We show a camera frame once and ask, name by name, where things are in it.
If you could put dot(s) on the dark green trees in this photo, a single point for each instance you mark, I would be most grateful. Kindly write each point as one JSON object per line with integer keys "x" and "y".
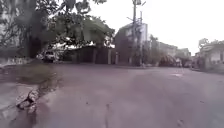
{"x": 66, "y": 20}

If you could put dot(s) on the low building with roof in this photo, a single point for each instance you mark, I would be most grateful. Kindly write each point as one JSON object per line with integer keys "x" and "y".
{"x": 215, "y": 55}

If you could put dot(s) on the dark wall with posts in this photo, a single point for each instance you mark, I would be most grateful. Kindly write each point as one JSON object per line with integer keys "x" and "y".
{"x": 86, "y": 55}

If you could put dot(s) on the utility pole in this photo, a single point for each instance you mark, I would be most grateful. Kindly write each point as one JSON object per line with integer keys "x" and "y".
{"x": 134, "y": 33}

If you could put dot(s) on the concrete kerb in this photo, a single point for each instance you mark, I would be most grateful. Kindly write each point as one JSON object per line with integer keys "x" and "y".
{"x": 10, "y": 100}

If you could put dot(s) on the muddy gutter strip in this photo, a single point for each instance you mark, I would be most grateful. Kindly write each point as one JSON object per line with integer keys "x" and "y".
{"x": 30, "y": 98}

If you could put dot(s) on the white vehicle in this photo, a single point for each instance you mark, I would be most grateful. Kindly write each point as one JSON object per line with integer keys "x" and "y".
{"x": 49, "y": 56}

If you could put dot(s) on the grey asphalt road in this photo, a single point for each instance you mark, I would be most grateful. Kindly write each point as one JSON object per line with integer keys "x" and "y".
{"x": 133, "y": 96}

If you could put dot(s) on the grey building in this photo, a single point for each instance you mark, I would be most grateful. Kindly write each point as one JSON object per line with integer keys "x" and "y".
{"x": 168, "y": 50}
{"x": 123, "y": 43}

